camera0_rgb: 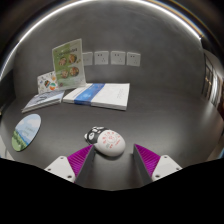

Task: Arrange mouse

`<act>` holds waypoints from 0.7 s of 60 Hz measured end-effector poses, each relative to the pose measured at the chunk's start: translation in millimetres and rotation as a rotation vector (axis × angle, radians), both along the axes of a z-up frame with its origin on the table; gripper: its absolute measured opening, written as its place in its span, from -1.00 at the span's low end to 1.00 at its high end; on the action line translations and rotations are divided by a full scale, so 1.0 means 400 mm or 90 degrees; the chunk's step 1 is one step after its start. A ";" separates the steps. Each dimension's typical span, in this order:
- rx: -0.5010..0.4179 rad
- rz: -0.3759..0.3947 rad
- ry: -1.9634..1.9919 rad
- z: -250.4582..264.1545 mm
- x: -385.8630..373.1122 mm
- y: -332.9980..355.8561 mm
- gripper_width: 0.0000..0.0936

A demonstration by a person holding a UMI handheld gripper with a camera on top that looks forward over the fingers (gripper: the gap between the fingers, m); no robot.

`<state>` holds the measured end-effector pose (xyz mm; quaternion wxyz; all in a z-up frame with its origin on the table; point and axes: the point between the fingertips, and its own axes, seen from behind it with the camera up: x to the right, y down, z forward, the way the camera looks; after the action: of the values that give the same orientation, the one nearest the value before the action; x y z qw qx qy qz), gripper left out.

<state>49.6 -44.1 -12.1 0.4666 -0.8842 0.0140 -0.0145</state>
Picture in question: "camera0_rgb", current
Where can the white panda-print computer mouse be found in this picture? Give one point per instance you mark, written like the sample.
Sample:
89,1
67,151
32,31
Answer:
108,143

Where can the grey cover book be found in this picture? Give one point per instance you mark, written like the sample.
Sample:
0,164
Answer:
43,99

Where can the white card with colourful stickers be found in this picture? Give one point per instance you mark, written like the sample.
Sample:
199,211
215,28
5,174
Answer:
46,83

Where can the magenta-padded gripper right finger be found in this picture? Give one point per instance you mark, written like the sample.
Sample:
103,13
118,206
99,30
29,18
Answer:
160,166

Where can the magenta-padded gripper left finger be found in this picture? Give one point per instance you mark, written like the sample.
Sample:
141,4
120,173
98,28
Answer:
63,166

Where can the green food menu sign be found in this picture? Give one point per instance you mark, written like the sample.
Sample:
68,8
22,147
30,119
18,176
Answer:
68,65

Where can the white book with blue stripe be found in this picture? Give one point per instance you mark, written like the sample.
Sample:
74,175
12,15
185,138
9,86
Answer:
103,95

